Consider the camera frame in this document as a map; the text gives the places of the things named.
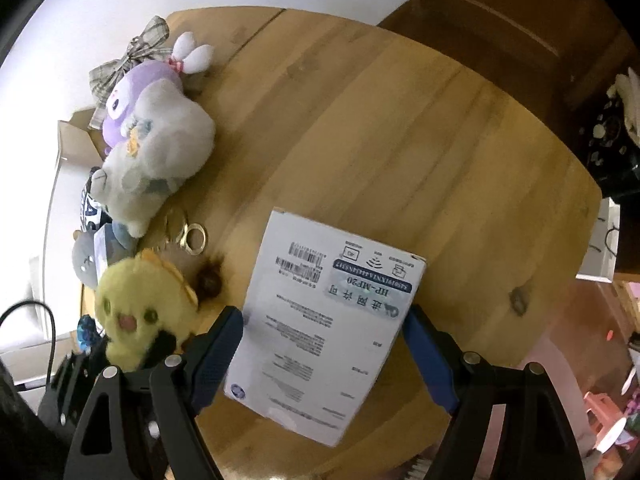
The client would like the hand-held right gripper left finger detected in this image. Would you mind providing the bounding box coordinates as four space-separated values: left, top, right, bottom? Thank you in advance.
64 306 244 480

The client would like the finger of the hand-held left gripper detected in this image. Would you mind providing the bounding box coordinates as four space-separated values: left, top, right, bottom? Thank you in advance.
141 331 177 368

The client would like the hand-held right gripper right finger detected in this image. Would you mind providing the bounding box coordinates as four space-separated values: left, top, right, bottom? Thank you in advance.
402 306 586 480

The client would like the yellow chick plush toy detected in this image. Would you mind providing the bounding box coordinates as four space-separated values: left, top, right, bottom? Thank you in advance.
94 250 201 372

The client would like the white printed cardboard box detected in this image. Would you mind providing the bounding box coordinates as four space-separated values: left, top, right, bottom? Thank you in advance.
223 207 427 447

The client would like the navy snack packet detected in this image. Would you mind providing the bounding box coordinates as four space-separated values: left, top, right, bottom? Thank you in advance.
81 167 113 233

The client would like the purple plush toy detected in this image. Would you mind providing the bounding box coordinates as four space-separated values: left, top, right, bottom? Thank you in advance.
101 31 215 147

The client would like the plaid fabric bow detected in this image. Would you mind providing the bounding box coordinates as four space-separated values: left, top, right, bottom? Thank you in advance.
89 16 173 131

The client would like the blue fluffy toy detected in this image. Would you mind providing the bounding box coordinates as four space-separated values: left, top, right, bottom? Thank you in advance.
77 314 106 353

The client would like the brown fur pompom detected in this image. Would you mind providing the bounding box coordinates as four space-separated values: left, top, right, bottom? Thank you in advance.
194 255 226 302

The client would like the blue plastic packet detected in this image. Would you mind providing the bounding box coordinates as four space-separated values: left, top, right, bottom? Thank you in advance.
92 222 138 271

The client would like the pink toy stool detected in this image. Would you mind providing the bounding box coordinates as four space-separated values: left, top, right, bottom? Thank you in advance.
582 390 628 436

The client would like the white paper bag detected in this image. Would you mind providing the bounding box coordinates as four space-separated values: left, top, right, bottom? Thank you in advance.
577 197 621 282

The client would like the white dog plush toy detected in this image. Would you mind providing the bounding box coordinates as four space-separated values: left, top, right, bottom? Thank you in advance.
89 81 217 238

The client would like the brown cardboard box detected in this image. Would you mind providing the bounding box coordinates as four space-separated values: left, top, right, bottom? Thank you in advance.
56 107 108 163

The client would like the black floral cloth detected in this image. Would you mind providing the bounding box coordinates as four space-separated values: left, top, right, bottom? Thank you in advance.
577 67 640 201

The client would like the dark wooden chair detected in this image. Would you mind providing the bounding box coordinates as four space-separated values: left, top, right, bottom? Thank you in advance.
377 0 631 156

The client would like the thick black braided cable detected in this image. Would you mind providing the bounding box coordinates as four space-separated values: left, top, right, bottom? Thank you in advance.
0 300 58 386

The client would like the gold key ring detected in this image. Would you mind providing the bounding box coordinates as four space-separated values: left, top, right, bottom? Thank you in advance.
165 207 207 253

